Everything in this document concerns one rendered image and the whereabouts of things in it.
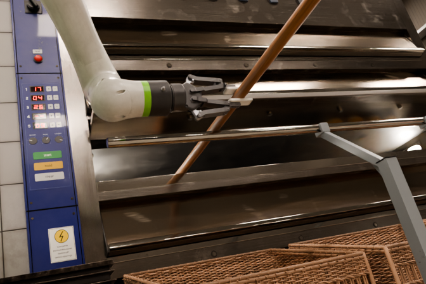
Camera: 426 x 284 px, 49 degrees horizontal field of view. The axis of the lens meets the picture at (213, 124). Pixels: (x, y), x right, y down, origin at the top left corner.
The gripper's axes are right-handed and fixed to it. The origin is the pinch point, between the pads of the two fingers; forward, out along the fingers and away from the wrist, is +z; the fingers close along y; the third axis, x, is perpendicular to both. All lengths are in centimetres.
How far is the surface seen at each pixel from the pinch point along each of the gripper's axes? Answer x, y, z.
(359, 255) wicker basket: -6, 47, 27
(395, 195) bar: 4, 35, 36
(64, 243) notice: -50, 22, -44
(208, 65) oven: -54, -46, 21
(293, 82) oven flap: -55, -37, 62
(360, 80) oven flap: -56, -38, 102
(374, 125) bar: -17, 4, 60
